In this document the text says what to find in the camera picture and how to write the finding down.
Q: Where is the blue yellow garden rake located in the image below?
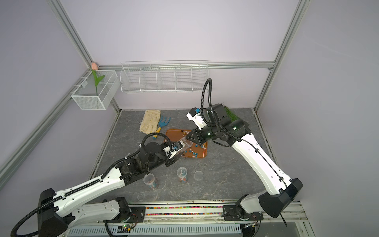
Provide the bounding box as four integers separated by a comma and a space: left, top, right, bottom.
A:
155, 117, 171, 133

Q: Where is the clear plastic jar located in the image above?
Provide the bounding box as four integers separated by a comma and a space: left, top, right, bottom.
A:
143, 173, 159, 190

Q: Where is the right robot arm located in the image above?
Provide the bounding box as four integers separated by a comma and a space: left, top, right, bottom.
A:
186, 79, 303, 220

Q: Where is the brown wooden tray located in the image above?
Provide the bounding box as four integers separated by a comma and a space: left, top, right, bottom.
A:
165, 129, 207, 159

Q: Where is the pink artificial tulip flower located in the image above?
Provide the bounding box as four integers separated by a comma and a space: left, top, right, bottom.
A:
91, 62, 105, 96

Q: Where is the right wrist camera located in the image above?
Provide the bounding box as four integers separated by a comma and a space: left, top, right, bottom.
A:
187, 107, 207, 130

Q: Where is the clear candy jar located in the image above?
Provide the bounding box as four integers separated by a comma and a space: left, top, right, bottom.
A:
177, 167, 188, 184

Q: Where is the pile of spilled lollipops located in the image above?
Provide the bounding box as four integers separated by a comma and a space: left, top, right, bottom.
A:
183, 142, 208, 159

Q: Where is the cream work glove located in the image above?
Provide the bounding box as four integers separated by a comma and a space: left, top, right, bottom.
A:
139, 110, 161, 134

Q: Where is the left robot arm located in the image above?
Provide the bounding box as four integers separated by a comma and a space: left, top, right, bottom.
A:
10, 133, 191, 237

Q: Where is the white mesh wall basket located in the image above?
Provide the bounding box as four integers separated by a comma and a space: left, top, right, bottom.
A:
71, 70, 120, 111

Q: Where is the white wire wall rack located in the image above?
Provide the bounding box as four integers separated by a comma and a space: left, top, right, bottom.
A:
120, 60, 209, 92

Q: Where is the green artificial grass mat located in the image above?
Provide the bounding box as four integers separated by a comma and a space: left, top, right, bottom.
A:
224, 106, 240, 122

